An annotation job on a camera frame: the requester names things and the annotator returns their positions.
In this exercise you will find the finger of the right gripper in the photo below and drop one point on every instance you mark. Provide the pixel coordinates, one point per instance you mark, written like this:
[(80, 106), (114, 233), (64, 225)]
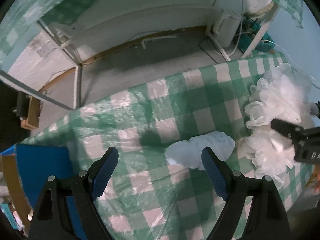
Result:
[(294, 132)]

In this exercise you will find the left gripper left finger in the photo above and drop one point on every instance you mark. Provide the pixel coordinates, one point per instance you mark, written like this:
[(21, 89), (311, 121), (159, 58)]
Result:
[(66, 205)]

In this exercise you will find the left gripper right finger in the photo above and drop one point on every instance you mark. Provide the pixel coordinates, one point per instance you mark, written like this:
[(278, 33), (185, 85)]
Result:
[(267, 217)]

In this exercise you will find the white mesh bath pouf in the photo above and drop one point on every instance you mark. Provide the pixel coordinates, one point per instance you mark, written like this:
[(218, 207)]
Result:
[(278, 106)]

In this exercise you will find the blue cardboard box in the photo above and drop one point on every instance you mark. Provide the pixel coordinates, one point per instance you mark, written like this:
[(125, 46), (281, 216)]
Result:
[(27, 168)]

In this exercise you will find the green checkered tablecloth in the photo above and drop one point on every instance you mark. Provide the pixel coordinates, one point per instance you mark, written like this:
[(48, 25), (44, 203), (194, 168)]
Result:
[(152, 196)]

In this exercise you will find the black speaker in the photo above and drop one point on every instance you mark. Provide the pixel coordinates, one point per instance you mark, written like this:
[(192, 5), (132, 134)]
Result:
[(22, 105)]

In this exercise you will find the white appliance under table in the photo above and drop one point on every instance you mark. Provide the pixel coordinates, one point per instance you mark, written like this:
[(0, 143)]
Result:
[(225, 27)]

